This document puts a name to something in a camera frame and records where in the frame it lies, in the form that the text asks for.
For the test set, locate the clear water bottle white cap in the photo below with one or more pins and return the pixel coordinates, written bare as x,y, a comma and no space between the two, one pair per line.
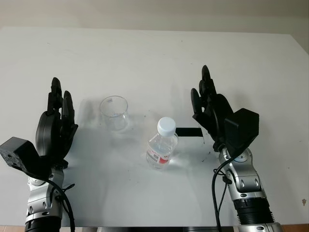
160,149

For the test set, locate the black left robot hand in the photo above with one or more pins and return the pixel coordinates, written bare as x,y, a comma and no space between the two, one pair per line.
44,130

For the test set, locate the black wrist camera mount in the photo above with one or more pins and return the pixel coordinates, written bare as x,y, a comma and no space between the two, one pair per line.
243,128
21,152

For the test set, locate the black tape strip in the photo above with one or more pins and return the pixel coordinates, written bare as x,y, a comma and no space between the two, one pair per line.
189,132

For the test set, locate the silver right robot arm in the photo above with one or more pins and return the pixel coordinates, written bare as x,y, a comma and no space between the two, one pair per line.
246,183

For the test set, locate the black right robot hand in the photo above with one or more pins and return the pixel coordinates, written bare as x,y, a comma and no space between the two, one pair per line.
222,106

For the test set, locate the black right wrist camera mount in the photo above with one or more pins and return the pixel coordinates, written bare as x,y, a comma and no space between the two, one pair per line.
243,128

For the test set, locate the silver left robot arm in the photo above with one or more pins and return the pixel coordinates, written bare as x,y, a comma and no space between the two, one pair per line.
41,198

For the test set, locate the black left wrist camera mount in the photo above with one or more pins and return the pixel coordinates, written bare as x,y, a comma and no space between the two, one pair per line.
21,152

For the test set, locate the clear plastic cup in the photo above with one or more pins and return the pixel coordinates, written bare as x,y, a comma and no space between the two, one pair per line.
114,116

